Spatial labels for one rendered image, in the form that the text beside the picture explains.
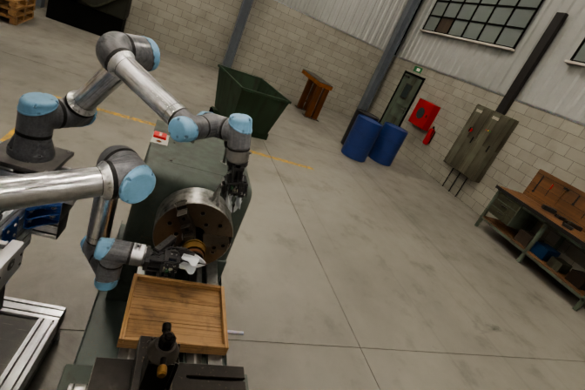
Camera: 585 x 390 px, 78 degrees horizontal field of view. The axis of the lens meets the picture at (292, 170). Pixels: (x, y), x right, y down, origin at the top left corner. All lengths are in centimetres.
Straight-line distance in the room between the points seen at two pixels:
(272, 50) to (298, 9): 141
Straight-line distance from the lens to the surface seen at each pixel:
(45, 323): 230
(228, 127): 116
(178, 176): 158
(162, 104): 114
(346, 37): 1230
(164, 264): 133
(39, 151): 164
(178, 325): 146
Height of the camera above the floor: 196
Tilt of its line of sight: 20 degrees down
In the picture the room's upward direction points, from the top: 24 degrees clockwise
